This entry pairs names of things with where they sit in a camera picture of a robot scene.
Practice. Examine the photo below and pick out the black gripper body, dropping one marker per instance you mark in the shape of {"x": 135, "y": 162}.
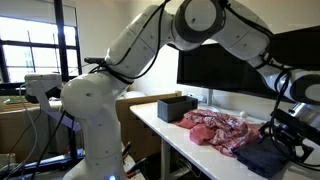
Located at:
{"x": 287, "y": 142}

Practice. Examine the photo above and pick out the dark navy shirt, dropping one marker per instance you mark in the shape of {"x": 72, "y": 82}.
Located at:
{"x": 263, "y": 157}

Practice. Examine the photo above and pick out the pink floral patterned shirt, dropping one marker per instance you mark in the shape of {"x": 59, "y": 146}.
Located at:
{"x": 231, "y": 132}

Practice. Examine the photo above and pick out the plain pink shirt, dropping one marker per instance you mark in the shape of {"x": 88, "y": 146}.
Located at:
{"x": 198, "y": 132}

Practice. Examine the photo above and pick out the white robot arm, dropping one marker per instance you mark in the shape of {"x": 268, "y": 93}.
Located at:
{"x": 90, "y": 98}

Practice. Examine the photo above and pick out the dark grey fabric box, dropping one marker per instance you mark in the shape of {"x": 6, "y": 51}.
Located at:
{"x": 172, "y": 109}

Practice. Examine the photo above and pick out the brown cardboard box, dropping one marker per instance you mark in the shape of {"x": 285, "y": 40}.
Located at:
{"x": 144, "y": 141}

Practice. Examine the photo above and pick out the small white figurine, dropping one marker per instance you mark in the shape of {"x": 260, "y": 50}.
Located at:
{"x": 244, "y": 114}

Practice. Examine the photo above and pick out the silver monitor stand base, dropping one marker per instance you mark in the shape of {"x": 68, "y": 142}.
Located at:
{"x": 209, "y": 101}

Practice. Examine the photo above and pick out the large black monitor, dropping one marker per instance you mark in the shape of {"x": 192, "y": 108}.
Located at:
{"x": 300, "y": 50}

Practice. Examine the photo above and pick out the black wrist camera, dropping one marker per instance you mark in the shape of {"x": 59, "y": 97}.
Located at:
{"x": 297, "y": 128}

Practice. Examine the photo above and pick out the white camera on stand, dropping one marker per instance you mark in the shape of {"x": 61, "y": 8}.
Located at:
{"x": 41, "y": 87}

